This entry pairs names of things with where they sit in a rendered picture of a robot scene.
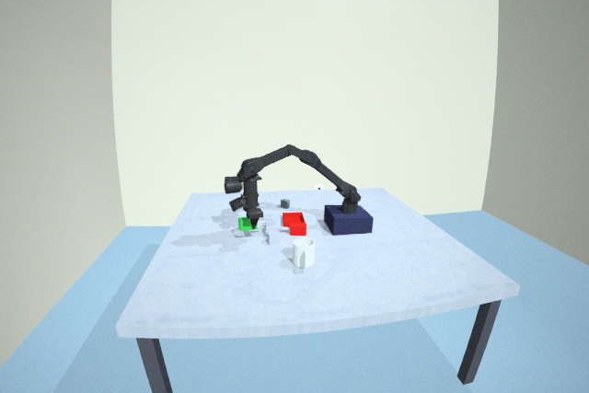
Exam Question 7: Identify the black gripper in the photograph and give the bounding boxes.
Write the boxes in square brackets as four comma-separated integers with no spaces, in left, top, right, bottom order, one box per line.
[243,191,263,229]

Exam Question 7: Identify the red block with white cylindrical pin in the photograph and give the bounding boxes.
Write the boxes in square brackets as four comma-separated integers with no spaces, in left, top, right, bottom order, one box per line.
[281,223,306,236]

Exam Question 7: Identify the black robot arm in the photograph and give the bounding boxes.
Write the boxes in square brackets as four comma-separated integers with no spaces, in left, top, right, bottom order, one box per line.
[224,144,362,214]

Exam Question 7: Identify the red tray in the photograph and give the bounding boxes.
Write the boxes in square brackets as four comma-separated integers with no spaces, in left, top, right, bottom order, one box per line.
[283,213,305,227]

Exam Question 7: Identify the green gauge with white pin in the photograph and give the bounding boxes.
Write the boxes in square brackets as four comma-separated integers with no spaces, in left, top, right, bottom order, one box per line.
[238,216,266,232]

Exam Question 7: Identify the white mug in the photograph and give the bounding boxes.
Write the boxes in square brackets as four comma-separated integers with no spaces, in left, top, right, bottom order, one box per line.
[293,237,316,268]

